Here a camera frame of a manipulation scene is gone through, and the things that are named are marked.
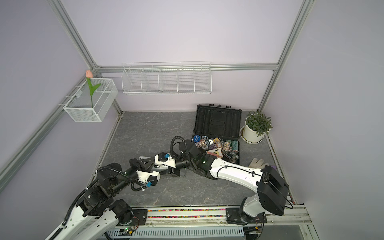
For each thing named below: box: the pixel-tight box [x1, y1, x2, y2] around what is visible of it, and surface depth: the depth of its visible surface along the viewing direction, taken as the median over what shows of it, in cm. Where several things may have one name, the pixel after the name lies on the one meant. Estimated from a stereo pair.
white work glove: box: [248, 158, 269, 169], surface depth 93 cm
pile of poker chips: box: [193, 135, 239, 164], surface depth 96 cm
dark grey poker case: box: [191, 103, 243, 164], surface depth 104 cm
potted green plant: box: [239, 110, 274, 144], surface depth 93 cm
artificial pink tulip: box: [86, 70, 102, 108], surface depth 86 cm
